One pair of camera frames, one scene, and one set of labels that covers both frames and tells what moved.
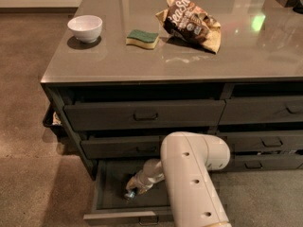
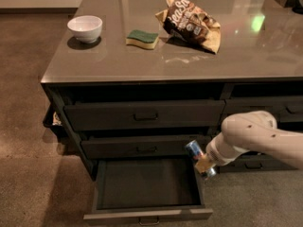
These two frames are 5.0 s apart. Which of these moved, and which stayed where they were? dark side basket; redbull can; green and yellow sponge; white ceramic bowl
Moved: redbull can
Stayed: green and yellow sponge; dark side basket; white ceramic bowl
